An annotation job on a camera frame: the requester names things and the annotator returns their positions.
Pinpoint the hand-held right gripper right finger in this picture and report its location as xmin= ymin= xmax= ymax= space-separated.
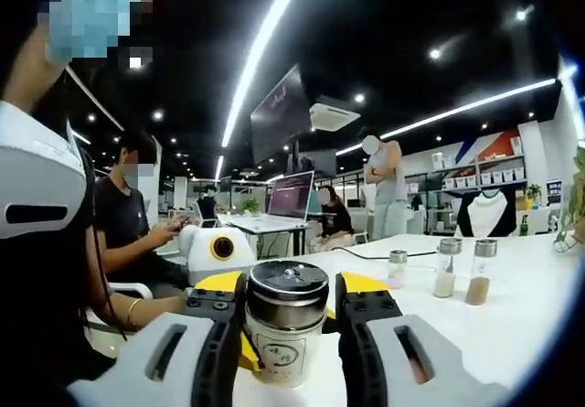
xmin=335 ymin=269 xmax=511 ymax=407

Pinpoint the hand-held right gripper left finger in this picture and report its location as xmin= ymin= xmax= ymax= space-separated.
xmin=66 ymin=270 xmax=250 ymax=407

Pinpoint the small seasoning bottle beige powder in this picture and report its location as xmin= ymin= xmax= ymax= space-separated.
xmin=244 ymin=260 xmax=330 ymax=389

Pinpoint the tall seasoning bottle beige powder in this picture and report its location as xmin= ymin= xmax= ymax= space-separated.
xmin=432 ymin=237 xmax=463 ymax=299

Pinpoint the tall seasoning bottle brown powder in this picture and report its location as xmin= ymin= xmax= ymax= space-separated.
xmin=465 ymin=238 xmax=499 ymax=306

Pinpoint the small seasoning bottle white powder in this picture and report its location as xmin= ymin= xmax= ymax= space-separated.
xmin=388 ymin=249 xmax=409 ymax=290

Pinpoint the white standing desk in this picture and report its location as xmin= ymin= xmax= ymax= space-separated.
xmin=215 ymin=213 xmax=313 ymax=261

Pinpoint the white office chair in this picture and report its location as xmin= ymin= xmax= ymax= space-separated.
xmin=86 ymin=281 xmax=154 ymax=335

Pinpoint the open laptop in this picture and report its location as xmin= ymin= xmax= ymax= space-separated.
xmin=228 ymin=170 xmax=316 ymax=232

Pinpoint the curved ceiling light strip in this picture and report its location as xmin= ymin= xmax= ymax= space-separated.
xmin=220 ymin=0 xmax=319 ymax=148
xmin=335 ymin=77 xmax=563 ymax=157

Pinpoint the operator in black shirt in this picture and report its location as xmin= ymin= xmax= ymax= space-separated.
xmin=0 ymin=77 xmax=120 ymax=390

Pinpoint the black hanging screen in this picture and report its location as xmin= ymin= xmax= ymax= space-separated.
xmin=250 ymin=62 xmax=315 ymax=165

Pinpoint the black white raglan shirt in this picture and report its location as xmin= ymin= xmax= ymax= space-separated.
xmin=454 ymin=186 xmax=518 ymax=239

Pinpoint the white wearable device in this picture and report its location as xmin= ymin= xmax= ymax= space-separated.
xmin=0 ymin=100 xmax=89 ymax=241

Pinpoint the ceiling air conditioner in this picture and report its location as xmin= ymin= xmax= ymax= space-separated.
xmin=308 ymin=94 xmax=362 ymax=133

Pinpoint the row of white storage boxes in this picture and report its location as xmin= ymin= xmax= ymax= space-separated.
xmin=441 ymin=168 xmax=526 ymax=191

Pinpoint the metal shelf rack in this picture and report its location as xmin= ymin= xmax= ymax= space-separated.
xmin=405 ymin=150 xmax=527 ymax=193

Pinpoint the small blue-screen monitor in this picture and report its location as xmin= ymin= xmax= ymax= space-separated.
xmin=546 ymin=177 xmax=563 ymax=206

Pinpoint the large green potted plant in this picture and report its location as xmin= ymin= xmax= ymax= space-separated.
xmin=554 ymin=144 xmax=585 ymax=256

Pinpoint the group of ceiling spotlights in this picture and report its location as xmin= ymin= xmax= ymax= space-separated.
xmin=75 ymin=6 xmax=536 ymax=161

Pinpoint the gold bracelet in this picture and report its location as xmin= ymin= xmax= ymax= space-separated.
xmin=126 ymin=297 xmax=144 ymax=329

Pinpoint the black thin cable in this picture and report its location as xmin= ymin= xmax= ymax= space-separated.
xmin=86 ymin=150 xmax=129 ymax=342

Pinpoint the black power cable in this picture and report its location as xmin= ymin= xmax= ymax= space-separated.
xmin=335 ymin=243 xmax=441 ymax=261

